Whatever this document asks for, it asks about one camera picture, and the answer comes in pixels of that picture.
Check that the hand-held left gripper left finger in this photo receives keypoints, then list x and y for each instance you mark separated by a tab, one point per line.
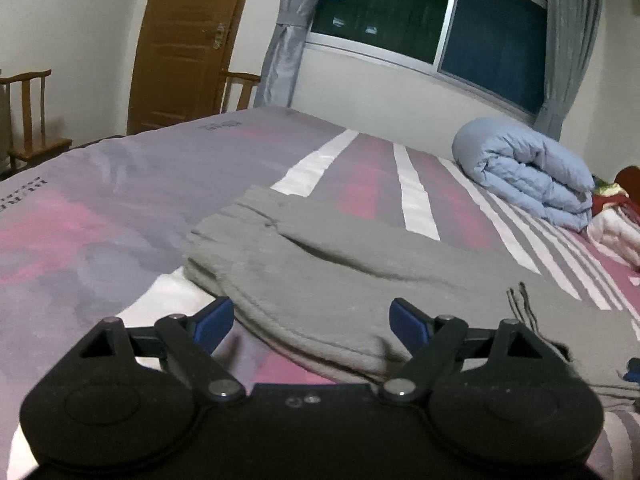
216	321

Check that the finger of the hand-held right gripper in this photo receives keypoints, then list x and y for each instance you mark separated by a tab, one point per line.
633	372

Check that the grey curtain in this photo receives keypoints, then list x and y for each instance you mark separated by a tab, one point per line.
290	45
570	45

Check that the folded white quilt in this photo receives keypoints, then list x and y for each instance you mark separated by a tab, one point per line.
617	235

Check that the striped pink grey bed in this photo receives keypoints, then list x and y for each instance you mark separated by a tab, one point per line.
125	220

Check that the folded red patterned blankets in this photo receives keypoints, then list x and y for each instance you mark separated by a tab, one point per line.
625	185

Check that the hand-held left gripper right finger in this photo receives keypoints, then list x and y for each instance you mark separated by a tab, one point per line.
406	321

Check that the folded light blue duvet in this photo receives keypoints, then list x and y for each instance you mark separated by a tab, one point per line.
525	170

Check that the brown wooden door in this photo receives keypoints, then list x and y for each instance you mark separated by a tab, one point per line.
185	50

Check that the grey pants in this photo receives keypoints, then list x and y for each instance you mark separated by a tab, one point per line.
325	280

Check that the sliding glass window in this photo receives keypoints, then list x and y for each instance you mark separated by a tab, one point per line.
430	15

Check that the wooden chair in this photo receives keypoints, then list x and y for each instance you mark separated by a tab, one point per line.
32	145
245	80

